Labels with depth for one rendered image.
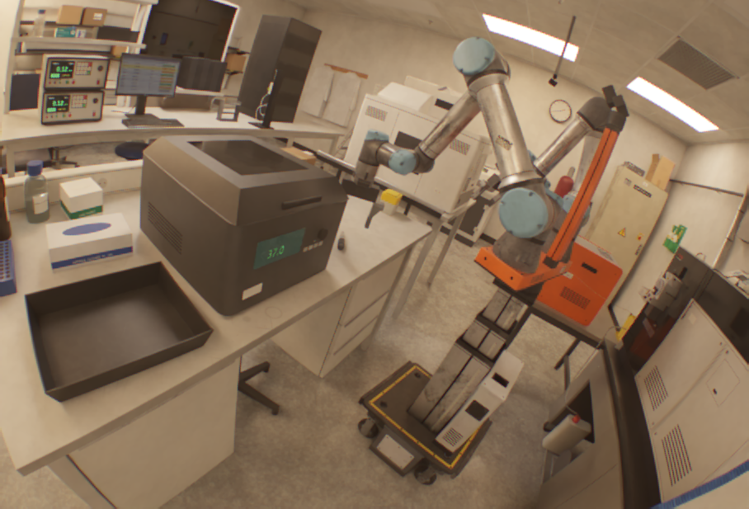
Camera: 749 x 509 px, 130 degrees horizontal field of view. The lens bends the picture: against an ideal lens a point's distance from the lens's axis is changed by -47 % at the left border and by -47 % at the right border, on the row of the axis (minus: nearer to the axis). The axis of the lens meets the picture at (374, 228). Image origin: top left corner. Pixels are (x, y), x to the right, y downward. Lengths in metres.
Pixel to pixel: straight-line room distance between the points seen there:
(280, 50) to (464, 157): 2.02
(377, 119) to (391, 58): 3.57
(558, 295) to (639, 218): 3.02
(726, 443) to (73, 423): 1.52
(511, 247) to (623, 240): 4.07
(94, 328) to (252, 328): 0.36
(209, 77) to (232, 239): 2.54
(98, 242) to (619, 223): 4.97
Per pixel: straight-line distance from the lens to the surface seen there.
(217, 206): 0.69
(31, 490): 1.69
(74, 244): 0.92
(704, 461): 1.27
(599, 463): 1.61
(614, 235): 4.89
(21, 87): 3.55
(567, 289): 2.10
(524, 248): 0.93
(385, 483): 1.67
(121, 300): 0.83
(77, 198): 1.12
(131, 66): 2.55
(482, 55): 0.87
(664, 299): 1.84
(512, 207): 0.78
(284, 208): 0.73
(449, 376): 1.36
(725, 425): 1.26
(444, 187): 2.10
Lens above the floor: 1.44
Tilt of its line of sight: 22 degrees down
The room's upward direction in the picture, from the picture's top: 20 degrees clockwise
